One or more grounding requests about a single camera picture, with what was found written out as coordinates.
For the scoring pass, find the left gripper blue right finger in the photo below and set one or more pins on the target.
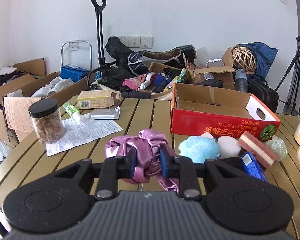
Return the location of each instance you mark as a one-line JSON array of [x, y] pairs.
[[167, 162]]

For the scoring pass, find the black camera tripod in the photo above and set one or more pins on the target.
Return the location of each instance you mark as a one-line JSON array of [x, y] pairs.
[[293, 101]]

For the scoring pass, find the purple satin scrunchie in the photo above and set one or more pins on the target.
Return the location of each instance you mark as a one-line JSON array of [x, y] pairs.
[[148, 143]]

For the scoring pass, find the black jacket with fleece lining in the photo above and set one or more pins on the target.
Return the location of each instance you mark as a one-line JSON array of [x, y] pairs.
[[138, 62]]

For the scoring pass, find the tan folding slat table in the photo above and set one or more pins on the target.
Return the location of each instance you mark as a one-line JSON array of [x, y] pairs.
[[144, 190]]

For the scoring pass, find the small green bottle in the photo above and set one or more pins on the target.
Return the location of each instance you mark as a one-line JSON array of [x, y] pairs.
[[73, 112]]

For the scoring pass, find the large open cardboard box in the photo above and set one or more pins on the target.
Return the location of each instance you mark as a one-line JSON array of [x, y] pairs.
[[16, 98]]

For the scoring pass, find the blue carton box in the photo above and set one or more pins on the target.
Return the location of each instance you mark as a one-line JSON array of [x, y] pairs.
[[72, 72]]

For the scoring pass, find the light blue plush toy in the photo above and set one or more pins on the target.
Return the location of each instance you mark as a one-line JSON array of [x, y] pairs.
[[199, 149]]

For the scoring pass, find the far left cardboard box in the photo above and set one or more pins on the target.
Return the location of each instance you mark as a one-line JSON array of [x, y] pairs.
[[19, 76]]

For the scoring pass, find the yellow medicine box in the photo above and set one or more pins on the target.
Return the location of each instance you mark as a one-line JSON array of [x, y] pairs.
[[93, 99]]

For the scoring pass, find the black suitcase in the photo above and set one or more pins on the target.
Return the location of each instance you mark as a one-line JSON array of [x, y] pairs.
[[267, 95]]

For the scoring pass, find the chrome folding stool frame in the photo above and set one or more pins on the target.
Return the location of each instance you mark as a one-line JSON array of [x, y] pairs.
[[78, 53]]

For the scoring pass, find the clear jar with snacks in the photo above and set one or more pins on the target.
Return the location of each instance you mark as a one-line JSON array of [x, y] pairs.
[[46, 120]]

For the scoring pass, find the grey blue water bottle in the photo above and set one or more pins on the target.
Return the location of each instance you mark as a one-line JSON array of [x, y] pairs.
[[241, 84]]

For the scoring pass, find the printed paper sheet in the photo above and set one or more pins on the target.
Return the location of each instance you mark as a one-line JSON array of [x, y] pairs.
[[77, 135]]

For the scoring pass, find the wall socket panel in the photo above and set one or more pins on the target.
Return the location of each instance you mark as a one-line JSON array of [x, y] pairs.
[[137, 41]]

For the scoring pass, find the red cardboard fruit box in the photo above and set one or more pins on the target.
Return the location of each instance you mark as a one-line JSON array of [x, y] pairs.
[[198, 109]]

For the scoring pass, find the pink layered sponge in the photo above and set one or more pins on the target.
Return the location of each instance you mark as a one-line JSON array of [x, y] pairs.
[[262, 154]]

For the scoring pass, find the woven rattan ball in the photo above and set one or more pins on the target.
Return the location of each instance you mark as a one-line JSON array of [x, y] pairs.
[[244, 58]]

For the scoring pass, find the blue tissue pack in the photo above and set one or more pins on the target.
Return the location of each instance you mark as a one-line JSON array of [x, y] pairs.
[[252, 167]]

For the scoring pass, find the black wagon pull handle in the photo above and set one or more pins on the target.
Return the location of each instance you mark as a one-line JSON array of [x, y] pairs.
[[99, 6]]

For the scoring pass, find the small open cardboard box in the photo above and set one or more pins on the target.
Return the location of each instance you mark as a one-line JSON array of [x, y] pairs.
[[224, 71]]

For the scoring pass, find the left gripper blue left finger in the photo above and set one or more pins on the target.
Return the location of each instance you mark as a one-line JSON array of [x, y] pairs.
[[132, 161]]

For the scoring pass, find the navy blue fabric bag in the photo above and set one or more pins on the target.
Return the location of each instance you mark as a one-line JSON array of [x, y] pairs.
[[265, 56]]

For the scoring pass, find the silver blister pack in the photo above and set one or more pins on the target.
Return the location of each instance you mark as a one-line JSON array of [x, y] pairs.
[[105, 114]]

